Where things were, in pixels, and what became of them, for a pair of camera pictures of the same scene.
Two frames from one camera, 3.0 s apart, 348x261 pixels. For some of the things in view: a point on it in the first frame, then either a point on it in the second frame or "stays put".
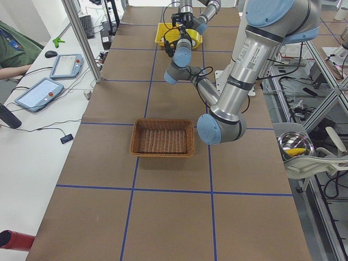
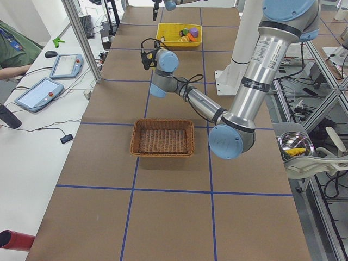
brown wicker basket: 164,137 stays put
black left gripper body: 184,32 to 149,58
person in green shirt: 18,52 stays put
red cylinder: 11,240 stays put
